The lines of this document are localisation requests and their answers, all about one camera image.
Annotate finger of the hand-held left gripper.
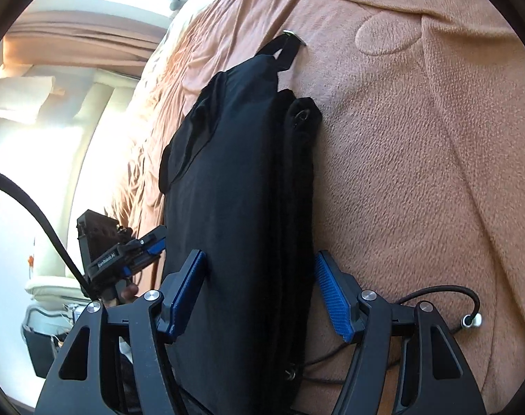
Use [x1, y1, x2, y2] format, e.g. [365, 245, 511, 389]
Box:
[128, 255, 159, 275]
[133, 225, 168, 256]

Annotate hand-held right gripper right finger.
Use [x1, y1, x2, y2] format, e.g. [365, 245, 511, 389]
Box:
[315, 250, 488, 415]

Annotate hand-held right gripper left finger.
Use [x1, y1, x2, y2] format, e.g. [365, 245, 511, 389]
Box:
[35, 249, 208, 415]

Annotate black pants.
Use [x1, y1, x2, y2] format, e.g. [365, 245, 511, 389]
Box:
[159, 32, 324, 415]

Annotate person's left hand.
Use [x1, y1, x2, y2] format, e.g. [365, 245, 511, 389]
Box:
[115, 279, 139, 305]

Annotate black storage basket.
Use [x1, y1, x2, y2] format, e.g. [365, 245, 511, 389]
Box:
[22, 309, 68, 379]

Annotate white padded headboard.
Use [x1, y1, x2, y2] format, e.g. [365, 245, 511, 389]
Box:
[0, 67, 168, 277]

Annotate orange blanket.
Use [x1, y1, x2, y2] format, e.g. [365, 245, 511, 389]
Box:
[111, 0, 525, 415]

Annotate cream pillow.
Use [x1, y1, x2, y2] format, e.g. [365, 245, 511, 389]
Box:
[0, 75, 57, 117]

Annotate pink curtain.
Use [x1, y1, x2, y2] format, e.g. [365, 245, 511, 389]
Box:
[3, 9, 170, 70]

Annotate black strap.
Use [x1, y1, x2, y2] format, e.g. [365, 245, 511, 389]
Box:
[0, 166, 94, 301]

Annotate black cable with white plug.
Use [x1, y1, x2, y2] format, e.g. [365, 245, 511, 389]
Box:
[306, 284, 483, 385]

